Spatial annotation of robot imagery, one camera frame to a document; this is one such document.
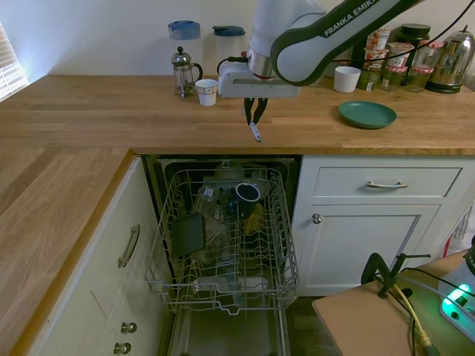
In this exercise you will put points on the dark blue mug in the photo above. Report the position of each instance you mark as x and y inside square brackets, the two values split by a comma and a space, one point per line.
[246, 207]

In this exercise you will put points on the green plate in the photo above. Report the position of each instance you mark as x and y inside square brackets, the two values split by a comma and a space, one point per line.
[367, 115]

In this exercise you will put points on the white dish in lower rack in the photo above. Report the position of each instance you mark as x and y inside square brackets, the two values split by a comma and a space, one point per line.
[256, 283]

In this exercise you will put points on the white drawer front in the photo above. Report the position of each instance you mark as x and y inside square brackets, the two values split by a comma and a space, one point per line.
[341, 181]

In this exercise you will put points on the green glass jar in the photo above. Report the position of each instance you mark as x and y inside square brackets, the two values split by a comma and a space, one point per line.
[370, 79]

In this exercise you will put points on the clear plastic container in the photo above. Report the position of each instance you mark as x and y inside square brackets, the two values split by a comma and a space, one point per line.
[217, 237]

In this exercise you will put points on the tall glass jar red lid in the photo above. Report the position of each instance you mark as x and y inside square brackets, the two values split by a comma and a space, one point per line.
[432, 55]

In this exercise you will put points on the black square plate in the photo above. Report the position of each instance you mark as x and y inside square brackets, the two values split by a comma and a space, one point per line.
[187, 235]

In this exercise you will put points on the clear pitcher with dark-blue lid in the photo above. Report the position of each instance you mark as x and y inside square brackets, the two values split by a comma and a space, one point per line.
[229, 44]

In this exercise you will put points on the clear pitcher with light-blue lid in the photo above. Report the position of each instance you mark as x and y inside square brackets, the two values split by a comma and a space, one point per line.
[184, 31]

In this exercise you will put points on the clear plastic bag with print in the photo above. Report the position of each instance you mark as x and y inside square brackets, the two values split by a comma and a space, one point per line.
[462, 230]

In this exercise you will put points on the white paper cup with pattern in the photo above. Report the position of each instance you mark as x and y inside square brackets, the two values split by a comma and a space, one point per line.
[206, 92]

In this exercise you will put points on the stainless steel electric kettle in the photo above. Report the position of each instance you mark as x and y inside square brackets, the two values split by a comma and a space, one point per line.
[451, 63]

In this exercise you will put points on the glass jar with red-checked lid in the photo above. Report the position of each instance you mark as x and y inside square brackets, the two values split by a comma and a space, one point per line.
[419, 79]
[393, 78]

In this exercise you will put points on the yellow plastic item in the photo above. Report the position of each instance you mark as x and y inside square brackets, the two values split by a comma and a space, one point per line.
[256, 219]

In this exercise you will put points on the open dishwasher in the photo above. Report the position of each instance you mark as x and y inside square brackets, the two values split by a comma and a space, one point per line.
[222, 333]

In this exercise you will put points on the dark jar with black lid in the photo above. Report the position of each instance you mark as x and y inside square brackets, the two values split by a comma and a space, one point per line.
[413, 34]

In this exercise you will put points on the white cabinet with drawer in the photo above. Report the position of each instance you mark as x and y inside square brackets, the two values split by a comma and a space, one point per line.
[452, 222]

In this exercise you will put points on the white ceramic cup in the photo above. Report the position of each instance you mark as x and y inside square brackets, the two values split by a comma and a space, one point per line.
[347, 79]

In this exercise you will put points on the plastic tub with pink rim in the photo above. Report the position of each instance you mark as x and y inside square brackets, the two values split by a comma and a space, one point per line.
[400, 53]

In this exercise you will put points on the white window blinds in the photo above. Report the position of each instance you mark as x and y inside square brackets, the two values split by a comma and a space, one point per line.
[9, 70]

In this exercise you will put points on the silver round door knob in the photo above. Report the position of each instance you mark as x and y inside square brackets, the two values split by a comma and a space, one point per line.
[317, 219]

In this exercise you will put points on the black metal clamp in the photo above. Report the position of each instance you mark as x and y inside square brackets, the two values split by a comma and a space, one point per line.
[387, 274]

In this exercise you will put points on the glass and steel French press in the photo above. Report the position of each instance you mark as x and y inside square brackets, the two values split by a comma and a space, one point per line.
[182, 70]

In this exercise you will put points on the nut container with red label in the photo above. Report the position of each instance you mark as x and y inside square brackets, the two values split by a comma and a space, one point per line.
[379, 39]

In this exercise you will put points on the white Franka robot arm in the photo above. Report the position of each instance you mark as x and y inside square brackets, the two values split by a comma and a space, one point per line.
[308, 55]

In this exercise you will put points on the white cabinet door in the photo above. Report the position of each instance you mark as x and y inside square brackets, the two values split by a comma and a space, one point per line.
[363, 244]

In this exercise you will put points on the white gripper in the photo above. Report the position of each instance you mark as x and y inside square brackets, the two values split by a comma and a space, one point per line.
[241, 87]

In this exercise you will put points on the silver round cabinet knob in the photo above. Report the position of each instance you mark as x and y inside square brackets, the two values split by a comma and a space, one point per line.
[122, 348]
[129, 327]

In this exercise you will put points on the nut container with brown label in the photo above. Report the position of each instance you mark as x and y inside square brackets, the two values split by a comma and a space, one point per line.
[375, 59]

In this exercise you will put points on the clear drinking glass with label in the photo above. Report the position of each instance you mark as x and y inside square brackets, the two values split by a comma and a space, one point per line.
[206, 202]

